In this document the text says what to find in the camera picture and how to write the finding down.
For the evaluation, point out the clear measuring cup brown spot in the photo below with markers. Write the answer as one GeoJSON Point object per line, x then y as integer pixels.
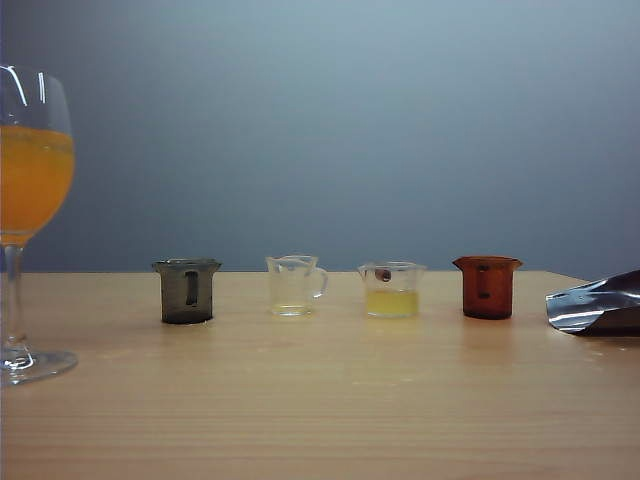
{"type": "Point", "coordinates": [392, 302]}

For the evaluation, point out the dark grey measuring cup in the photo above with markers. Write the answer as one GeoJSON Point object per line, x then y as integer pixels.
{"type": "Point", "coordinates": [175, 295]}

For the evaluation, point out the amber measuring cup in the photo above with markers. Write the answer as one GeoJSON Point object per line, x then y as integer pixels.
{"type": "Point", "coordinates": [497, 295]}

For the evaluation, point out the wine glass with orange juice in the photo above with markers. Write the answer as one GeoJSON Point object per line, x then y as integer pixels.
{"type": "Point", "coordinates": [30, 170]}

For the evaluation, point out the silver foil bag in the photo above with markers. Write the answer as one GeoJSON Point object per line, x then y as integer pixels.
{"type": "Point", "coordinates": [600, 305]}

